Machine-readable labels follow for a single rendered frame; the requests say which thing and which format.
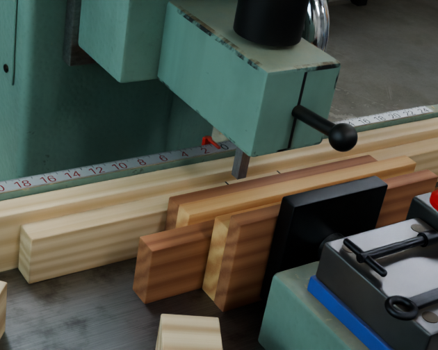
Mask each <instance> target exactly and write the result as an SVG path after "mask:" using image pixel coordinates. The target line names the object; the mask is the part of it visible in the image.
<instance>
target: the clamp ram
mask: <svg viewBox="0 0 438 350"><path fill-rule="evenodd" d="M387 187H388V185H387V184H386V183H385V182H384V181H383V180H381V179H380V178H378V177H377V176H370V177H367V178H361V179H358V180H354V181H349V182H345V183H340V184H336V185H331V186H327V187H322V188H318V189H315V190H310V191H306V192H301V193H297V194H292V195H289V196H285V197H283V198H282V202H281V206H280V209H279V215H278V218H277V223H276V227H275V232H274V236H273V241H272V245H271V248H270V254H269V257H268V263H267V266H266V272H265V275H264V278H263V284H262V287H261V293H260V298H261V299H262V300H263V301H264V302H265V303H267V300H268V295H269V292H270V287H271V283H272V279H273V276H274V275H275V274H276V273H278V272H282V271H285V270H288V269H292V268H294V267H299V266H302V265H306V264H309V263H313V262H316V261H319V260H320V258H321V254H322V250H323V246H324V244H325V243H326V242H329V241H333V240H337V239H340V238H344V237H347V236H350V235H354V234H358V233H362V232H365V231H369V230H372V229H375V227H376V224H377V221H378V217H379V214H380V210H381V207H382V203H383V201H384V197H385V194H386V191H387Z"/></svg>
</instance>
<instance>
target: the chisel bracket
mask: <svg viewBox="0 0 438 350"><path fill-rule="evenodd" d="M237 3H238V0H171V1H169V2H168V4H167V8H166V14H165V24H164V29H163V39H162V45H161V55H160V60H159V70H158V76H157V79H158V80H160V82H162V83H163V84H164V85H166V86H167V87H168V88H169V89H170V90H172V91H173V92H174V93H175V94H176V95H177V96H178V97H179V98H181V99H182V100H183V101H185V102H186V103H187V104H188V105H189V106H190V107H191V108H192V109H193V110H195V111H196V112H197V113H199V114H200V115H201V116H202V117H203V118H205V120H207V121H208V122H209V123H210V124H211V125H212V126H214V127H215V128H216V129H218V130H219V131H220V132H221V133H222V134H223V135H224V136H225V137H226V138H228V139H229V140H230V141H232V142H233V143H234V144H235V145H236V146H237V147H238V148H239V149H241V150H242V151H243V152H244V153H246V154H247V155H248V156H251V157H256V156H263V155H267V154H271V153H277V152H281V151H288V150H292V149H299V148H303V147H309V146H313V145H317V144H320V143H321V142H322V141H323V136H324V134H323V133H321V132H320V131H317V130H316V129H314V128H312V127H310V126H309V125H307V124H305V123H304V122H301V121H300V120H299V119H296V118H295V117H293V116H292V110H293V108H294V107H295V106H298V105H301V106H304V107H305V108H307V109H309V110H310V111H312V112H314V113H316V114H318V115H320V116H321V117H324V118H326V119H328V116H329V113H330V108H331V105H332V100H333V96H334V91H335V88H336V83H337V80H338V77H339V71H340V68H341V63H340V62H339V61H338V60H336V59H335V58H333V57H331V56H330V55H328V54H327V53H325V52H324V51H322V50H321V49H319V48H318V47H316V46H314V45H313V44H312V43H310V42H308V41H306V40H305V39H304V38H301V41H300V42H299V43H298V44H296V45H293V46H289V47H272V46H267V45H263V44H257V43H255V42H251V41H249V40H246V39H245V38H243V37H241V36H240V35H238V34H237V33H236V32H235V31H234V29H233V26H234V18H235V14H236V7H237Z"/></svg>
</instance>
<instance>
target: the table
mask: <svg viewBox="0 0 438 350"><path fill-rule="evenodd" d="M136 260H137V257H135V258H131V259H128V260H123V261H120V262H115V263H111V264H108V265H103V266H100V267H95V268H92V269H87V270H83V271H80V272H75V273H72V274H67V275H64V276H59V277H56V278H51V279H47V280H44V281H39V282H36V283H31V284H28V282H27V281H26V279H25V278H24V276H23V275H22V273H21V272H20V271H19V269H18V268H15V269H9V270H6V271H3V272H0V281H4V282H7V297H6V327H5V332H4V333H3V335H2V337H1V339H0V350H155V348H156V341H157V336H158V331H159V323H160V318H161V314H171V315H190V316H201V317H218V318H219V322H220V332H221V338H222V348H223V350H265V349H264V348H263V347H262V345H261V344H260V343H259V341H258V338H259V333H260V330H261V324H262V321H263V316H264V312H265V309H266V303H265V302H264V301H263V300H262V301H258V302H255V303H251V304H248V305H246V306H241V307H239V308H235V309H232V310H228V311H226V312H222V311H221V309H219V307H217V305H216V304H215V303H214V301H213V300H212V299H211V298H210V297H209V296H208V294H207V293H206V292H205V291H204V290H203V289H202V288H200V289H197V290H193V291H190V292H185V293H183V294H178V295H175V296H173V297H168V298H165V299H161V300H158V301H154V302H151V303H146V304H144V303H143V302H142V300H141V299H140V298H139V297H138V295H137V294H136V293H135V292H134V291H133V280H134V275H135V270H136Z"/></svg>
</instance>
